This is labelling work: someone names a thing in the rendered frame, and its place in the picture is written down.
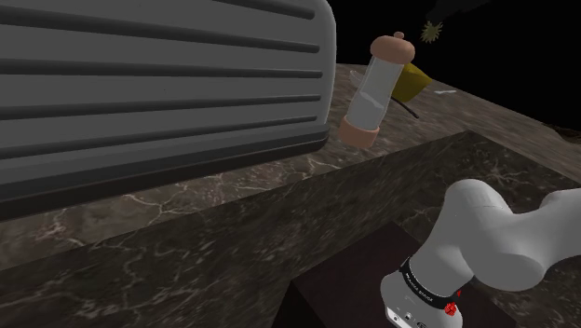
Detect large grey ribbed appliance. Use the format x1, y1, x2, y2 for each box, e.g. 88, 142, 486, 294
0, 0, 337, 223

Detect glass grinder with tan caps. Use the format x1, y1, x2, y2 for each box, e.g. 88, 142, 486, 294
337, 31, 416, 149

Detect yellow wedge-shaped object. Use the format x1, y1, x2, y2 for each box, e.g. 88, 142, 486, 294
391, 62, 434, 104

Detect spiky olive plant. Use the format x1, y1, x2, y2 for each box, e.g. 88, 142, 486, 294
419, 20, 444, 45

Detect thin black stick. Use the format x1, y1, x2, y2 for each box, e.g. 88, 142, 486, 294
392, 100, 421, 120

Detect dark robot stand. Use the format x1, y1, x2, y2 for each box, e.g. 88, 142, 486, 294
270, 220, 519, 328

